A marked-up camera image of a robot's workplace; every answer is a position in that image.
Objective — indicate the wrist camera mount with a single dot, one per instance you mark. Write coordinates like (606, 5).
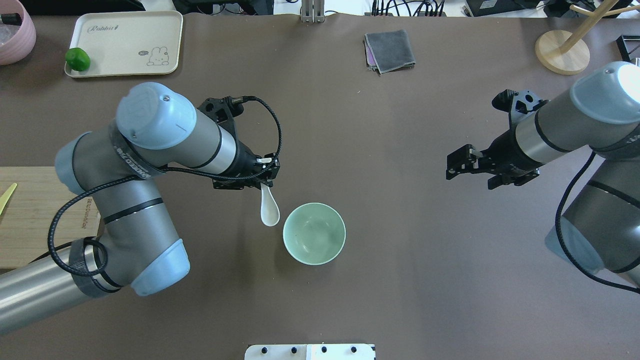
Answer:
(223, 111)
(518, 104)

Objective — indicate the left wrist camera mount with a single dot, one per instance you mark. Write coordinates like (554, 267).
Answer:
(223, 111)

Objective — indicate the black glass rack tray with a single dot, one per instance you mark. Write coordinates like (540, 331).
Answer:
(628, 48)

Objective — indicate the white plastic spoon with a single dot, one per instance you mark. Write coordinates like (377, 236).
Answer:
(269, 210)

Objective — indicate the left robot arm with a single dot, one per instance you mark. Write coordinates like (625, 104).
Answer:
(117, 231)

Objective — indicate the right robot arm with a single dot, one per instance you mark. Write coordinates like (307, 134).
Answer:
(596, 223)

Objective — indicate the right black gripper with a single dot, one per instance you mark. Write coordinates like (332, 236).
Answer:
(501, 147)

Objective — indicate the yellow plastic knife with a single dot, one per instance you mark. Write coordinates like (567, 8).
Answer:
(6, 196)

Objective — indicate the white pole base plate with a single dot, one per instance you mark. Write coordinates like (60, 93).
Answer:
(312, 351)

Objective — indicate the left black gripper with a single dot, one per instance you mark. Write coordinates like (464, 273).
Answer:
(244, 161)

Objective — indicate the aluminium frame post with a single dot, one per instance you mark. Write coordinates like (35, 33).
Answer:
(312, 11)

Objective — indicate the pink bowl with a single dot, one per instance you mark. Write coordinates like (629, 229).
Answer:
(21, 43)

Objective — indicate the light green bowl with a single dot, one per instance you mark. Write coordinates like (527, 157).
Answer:
(314, 234)

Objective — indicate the bamboo cutting board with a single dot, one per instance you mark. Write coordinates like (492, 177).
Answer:
(30, 209)

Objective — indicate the cream rabbit tray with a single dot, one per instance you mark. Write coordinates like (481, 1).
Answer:
(128, 43)

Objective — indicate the grey folded cloth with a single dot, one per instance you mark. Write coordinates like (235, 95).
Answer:
(389, 51)

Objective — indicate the wooden mug tree stand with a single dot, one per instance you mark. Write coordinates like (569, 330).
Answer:
(564, 52)

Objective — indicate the green lime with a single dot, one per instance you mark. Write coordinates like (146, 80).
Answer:
(77, 59)

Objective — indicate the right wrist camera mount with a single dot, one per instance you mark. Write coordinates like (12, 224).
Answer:
(518, 104)

